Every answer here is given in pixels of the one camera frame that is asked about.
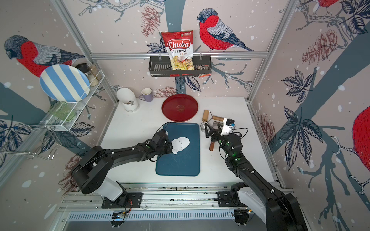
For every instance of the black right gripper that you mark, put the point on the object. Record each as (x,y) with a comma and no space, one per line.
(217,135)

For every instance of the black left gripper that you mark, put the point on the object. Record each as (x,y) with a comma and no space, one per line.
(170,146)

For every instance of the metal spatula wooden handle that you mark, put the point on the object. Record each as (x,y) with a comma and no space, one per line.
(211,147)

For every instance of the round cut dough wrapper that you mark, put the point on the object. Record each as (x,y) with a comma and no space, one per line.
(176,145)

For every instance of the white dough piece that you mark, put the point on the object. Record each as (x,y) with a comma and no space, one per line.
(185,142)

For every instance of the wooden dough roller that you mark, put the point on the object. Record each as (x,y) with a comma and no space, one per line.
(208,116)

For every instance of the teal cutting board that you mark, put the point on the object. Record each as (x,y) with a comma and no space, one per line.
(185,163)

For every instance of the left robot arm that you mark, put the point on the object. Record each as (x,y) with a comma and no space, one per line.
(90,174)

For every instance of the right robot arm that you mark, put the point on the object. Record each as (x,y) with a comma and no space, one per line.
(278,211)

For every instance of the red round tray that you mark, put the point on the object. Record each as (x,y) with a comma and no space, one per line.
(180,107)

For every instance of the purple mug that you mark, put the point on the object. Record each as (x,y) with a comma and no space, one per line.
(146,95)

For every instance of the white cutlery holder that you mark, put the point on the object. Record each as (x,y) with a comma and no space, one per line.
(127,99)

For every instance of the Chuba cassava chips bag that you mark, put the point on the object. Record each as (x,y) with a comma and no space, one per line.
(179,46)

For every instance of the green glass cup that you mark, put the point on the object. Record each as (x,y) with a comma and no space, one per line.
(62,111)

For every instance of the spice jar dark lid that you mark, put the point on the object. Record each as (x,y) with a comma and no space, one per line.
(83,67)

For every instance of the blue striped plate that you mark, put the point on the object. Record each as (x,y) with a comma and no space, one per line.
(65,83)

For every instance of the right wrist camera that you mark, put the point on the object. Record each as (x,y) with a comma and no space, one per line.
(228,126)

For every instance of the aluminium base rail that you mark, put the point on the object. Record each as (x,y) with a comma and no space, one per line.
(178,201)

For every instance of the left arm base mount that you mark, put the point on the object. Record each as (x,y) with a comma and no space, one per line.
(126,200)

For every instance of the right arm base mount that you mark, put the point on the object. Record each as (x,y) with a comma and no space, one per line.
(228,199)

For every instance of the black wire wall basket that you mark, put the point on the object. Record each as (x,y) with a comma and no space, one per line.
(161,67)

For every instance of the clear wire wall shelf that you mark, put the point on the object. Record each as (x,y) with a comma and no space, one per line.
(52,123)

